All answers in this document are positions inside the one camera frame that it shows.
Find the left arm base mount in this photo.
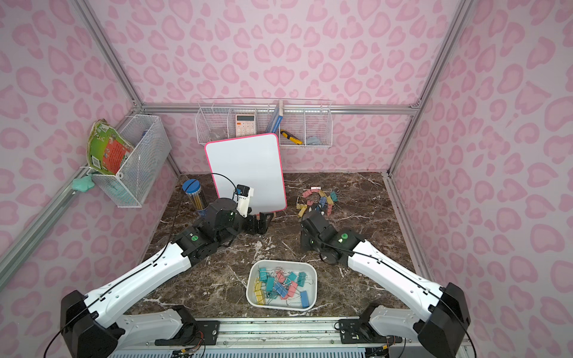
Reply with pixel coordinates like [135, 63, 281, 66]
[155, 320, 221, 347]

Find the large teal binder clip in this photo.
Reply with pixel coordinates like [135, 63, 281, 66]
[296, 271, 307, 287]

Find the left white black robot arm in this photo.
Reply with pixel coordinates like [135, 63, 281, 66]
[60, 197, 274, 357]

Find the white plastic storage tray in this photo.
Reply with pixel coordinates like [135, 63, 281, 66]
[246, 260, 318, 312]

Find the yellow black utility knife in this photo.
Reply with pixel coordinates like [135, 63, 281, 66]
[281, 130, 304, 146]

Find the light blue cloth in basket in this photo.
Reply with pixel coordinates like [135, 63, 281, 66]
[306, 136, 323, 146]

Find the left white mesh basket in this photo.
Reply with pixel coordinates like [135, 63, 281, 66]
[91, 114, 172, 208]

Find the pink framed whiteboard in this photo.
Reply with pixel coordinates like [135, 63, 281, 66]
[204, 134, 287, 214]

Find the teal binder clip lone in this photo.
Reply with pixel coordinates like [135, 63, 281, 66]
[258, 268, 268, 283]

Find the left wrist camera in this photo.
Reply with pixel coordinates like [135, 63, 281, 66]
[236, 184, 254, 218]

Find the blue binder clip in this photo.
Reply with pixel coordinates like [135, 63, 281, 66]
[274, 282, 288, 298]
[300, 291, 310, 309]

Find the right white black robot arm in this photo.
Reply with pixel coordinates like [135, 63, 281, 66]
[301, 211, 471, 357]

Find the green red snack packet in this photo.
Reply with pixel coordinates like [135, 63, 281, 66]
[87, 119, 134, 175]

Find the blue book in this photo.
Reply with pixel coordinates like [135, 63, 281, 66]
[266, 99, 284, 134]

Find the back white wire basket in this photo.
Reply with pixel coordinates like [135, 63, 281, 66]
[195, 98, 334, 149]

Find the yellow binder clip pile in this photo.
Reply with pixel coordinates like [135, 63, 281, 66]
[297, 204, 308, 218]

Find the white calculator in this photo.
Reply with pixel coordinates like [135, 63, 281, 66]
[235, 114, 257, 137]

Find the yellow binder clip lone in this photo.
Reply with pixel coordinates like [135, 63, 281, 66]
[255, 289, 267, 306]

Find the blue lid pencil tube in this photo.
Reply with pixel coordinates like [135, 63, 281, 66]
[182, 179, 209, 217]

